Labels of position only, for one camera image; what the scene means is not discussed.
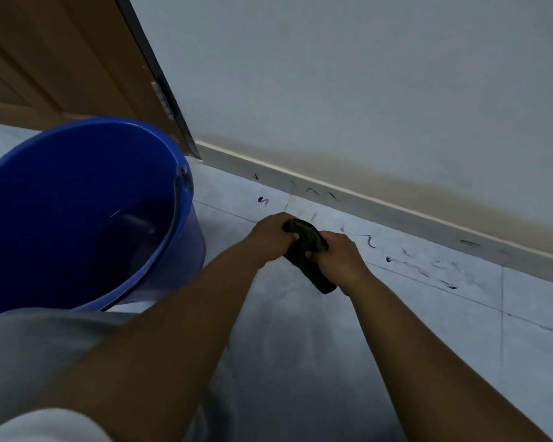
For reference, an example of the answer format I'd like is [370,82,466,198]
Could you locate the person's right hand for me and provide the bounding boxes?
[305,231,377,297]

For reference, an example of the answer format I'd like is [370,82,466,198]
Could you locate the person's left hand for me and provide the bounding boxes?
[245,213,299,270]

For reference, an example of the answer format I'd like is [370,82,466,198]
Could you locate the dark green cleaning cloth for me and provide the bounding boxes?
[282,219,337,294]

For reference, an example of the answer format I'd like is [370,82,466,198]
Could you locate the person's right forearm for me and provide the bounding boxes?
[346,273,553,442]

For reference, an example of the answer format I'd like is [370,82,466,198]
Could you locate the person's left forearm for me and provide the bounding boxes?
[30,247,269,442]

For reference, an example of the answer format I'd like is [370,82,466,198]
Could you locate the white baseboard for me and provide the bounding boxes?
[195,141,553,276]

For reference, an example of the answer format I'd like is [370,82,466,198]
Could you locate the metal door hinge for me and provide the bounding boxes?
[151,81,174,119]

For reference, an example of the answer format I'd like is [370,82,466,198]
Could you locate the blue plastic bucket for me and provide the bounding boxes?
[0,118,207,320]

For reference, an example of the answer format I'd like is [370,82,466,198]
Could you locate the brown wooden door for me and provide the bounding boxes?
[0,0,201,160]

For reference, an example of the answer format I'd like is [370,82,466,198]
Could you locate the person's grey trousers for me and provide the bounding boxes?
[0,307,240,442]

